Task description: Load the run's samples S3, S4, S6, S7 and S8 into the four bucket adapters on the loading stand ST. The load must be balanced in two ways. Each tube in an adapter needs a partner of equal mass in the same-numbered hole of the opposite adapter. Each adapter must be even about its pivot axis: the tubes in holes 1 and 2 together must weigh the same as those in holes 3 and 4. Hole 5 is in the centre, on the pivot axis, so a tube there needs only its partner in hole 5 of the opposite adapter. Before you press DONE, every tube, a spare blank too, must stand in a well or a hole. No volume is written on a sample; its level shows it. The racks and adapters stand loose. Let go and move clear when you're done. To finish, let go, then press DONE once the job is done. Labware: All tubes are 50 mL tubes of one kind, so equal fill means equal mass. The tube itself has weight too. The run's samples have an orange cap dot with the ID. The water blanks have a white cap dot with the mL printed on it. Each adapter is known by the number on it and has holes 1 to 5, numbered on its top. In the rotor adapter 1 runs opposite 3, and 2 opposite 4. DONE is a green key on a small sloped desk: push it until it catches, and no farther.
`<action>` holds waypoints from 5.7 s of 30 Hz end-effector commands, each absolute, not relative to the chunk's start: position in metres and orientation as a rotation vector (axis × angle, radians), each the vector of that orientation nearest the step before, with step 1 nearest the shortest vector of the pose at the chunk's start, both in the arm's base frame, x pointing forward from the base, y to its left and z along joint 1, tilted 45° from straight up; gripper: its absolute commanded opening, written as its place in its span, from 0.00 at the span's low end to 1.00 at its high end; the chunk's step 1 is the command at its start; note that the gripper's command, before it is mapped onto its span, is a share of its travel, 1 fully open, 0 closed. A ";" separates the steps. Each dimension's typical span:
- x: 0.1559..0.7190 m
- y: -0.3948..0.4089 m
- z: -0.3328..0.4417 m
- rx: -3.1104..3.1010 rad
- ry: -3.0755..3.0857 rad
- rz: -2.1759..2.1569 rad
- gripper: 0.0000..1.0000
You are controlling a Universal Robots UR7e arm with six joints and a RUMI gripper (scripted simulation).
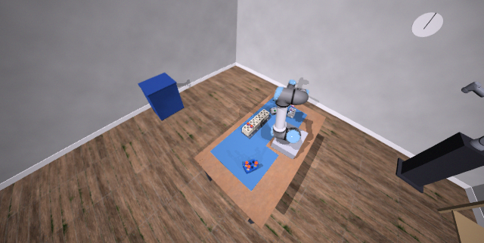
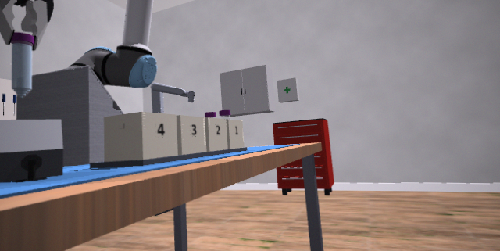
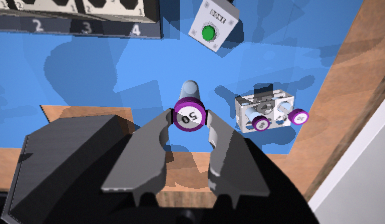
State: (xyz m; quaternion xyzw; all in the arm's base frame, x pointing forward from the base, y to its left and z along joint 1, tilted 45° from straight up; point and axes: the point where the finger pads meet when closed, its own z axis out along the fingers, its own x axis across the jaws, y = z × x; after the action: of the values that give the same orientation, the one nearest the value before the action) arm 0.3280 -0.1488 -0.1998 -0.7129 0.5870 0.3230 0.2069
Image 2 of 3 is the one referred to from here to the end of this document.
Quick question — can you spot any blue mat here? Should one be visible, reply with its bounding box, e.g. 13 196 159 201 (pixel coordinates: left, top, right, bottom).
0 145 293 199

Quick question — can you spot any white bucket adapter with holes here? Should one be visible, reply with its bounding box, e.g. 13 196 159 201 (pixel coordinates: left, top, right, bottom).
226 120 245 149
205 117 228 152
177 115 206 155

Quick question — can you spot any centrifuge tube with purple cap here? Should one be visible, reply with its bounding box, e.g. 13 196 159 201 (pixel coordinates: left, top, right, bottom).
10 32 34 98

